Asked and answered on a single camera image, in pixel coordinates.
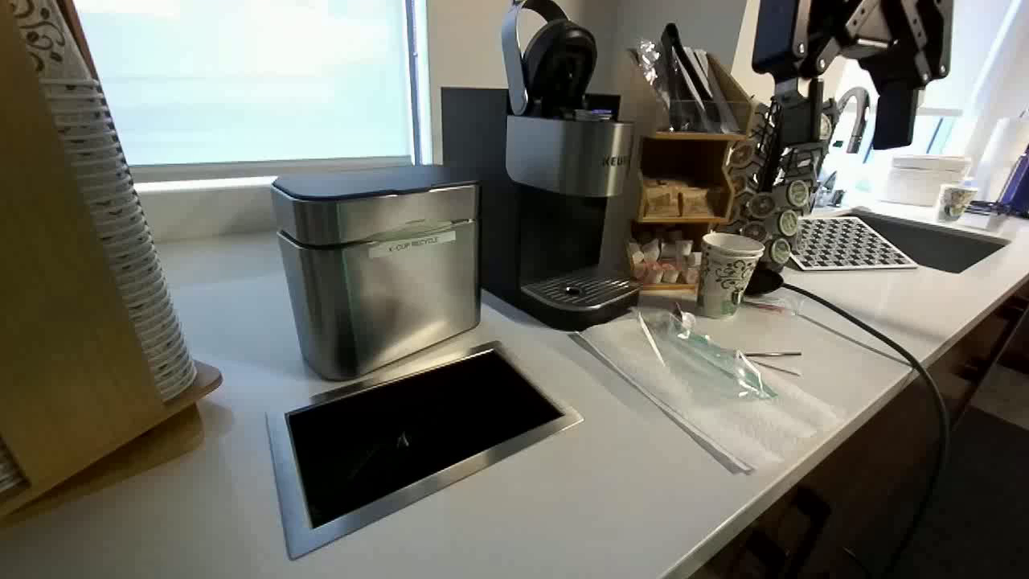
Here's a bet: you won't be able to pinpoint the blue bottle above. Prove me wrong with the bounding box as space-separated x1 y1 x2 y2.
1001 140 1029 218

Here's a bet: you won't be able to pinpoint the stack of paper cups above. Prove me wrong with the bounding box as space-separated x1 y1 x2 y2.
5 0 201 406

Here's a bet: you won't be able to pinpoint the dark power cable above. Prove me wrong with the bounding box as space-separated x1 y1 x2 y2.
782 279 954 579

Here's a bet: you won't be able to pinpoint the black serving tongs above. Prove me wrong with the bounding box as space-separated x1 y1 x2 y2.
657 18 720 137

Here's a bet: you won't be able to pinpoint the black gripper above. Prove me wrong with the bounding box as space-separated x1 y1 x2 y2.
837 0 957 153

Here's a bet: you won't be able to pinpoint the black silver coffee machine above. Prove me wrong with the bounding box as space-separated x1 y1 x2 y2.
439 0 643 336

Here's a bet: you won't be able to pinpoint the wooden cup dispenser stand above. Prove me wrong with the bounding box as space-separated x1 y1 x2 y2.
0 0 224 524

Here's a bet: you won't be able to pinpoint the metal sink faucet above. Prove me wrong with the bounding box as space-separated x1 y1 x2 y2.
833 83 875 157

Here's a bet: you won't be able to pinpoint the steel framed trash chute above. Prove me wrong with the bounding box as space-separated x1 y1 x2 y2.
264 341 584 562

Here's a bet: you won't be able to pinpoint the white paper sheet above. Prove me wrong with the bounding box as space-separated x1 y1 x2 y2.
565 301 897 476

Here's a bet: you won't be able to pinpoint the bright window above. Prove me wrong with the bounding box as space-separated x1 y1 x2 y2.
73 0 427 179

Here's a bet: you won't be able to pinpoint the patterned paper coffee cup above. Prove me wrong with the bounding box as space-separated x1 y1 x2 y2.
696 227 767 322

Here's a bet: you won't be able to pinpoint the dark counter sink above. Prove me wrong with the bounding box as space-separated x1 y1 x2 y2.
852 203 1012 278

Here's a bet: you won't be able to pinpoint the brown sugar packets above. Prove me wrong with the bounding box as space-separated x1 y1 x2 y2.
639 179 720 224

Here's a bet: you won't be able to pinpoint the stainless steel bin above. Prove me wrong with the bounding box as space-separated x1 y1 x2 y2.
266 161 482 383

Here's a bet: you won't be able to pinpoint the bag of creamer cups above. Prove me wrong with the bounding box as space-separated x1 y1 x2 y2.
623 235 706 295

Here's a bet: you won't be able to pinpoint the clear plastic zip bag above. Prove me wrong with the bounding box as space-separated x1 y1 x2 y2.
635 307 777 401

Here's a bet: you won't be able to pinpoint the wooden base cabinet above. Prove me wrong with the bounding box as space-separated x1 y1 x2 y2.
694 284 1029 579

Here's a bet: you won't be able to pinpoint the small paper cup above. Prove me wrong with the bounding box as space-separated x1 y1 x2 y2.
932 178 979 224

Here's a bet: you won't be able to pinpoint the wooden condiment organizer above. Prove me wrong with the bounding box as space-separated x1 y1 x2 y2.
617 46 759 301

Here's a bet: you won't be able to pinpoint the black wire pod carousel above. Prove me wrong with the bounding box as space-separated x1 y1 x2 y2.
731 73 850 295

